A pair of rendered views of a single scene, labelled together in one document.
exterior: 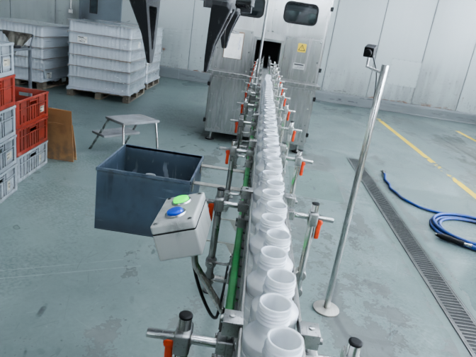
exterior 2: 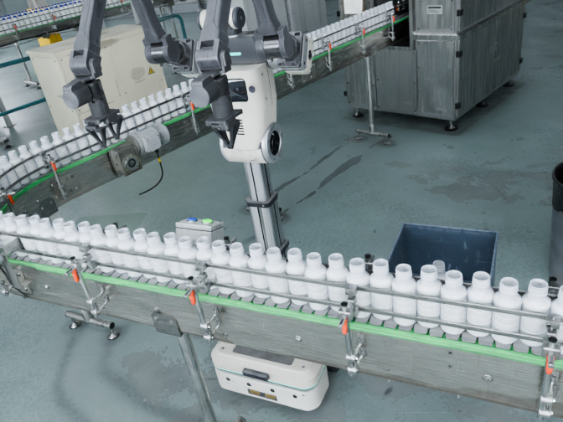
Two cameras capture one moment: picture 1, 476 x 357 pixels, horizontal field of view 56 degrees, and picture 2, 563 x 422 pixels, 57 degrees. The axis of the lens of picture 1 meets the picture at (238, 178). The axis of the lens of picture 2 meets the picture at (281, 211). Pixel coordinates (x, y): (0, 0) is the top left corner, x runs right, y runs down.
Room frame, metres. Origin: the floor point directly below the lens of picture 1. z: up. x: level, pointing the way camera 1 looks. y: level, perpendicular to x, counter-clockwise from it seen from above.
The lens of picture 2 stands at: (1.71, -1.08, 1.94)
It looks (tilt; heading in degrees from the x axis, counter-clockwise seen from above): 29 degrees down; 118
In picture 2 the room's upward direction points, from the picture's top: 10 degrees counter-clockwise
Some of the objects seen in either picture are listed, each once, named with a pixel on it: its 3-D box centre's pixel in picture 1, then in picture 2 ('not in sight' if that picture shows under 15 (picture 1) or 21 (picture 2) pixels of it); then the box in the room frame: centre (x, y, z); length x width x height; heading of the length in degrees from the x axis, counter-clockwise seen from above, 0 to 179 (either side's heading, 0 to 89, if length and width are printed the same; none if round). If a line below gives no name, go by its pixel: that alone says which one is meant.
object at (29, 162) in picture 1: (10, 157); not in sight; (3.57, 1.95, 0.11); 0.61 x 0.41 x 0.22; 2
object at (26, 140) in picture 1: (9, 132); not in sight; (3.57, 1.95, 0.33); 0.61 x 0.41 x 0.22; 2
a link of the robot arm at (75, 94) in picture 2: not in sight; (80, 83); (0.51, 0.04, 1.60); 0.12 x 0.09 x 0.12; 90
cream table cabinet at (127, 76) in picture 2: not in sight; (108, 94); (-2.30, 3.01, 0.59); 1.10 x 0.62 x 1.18; 71
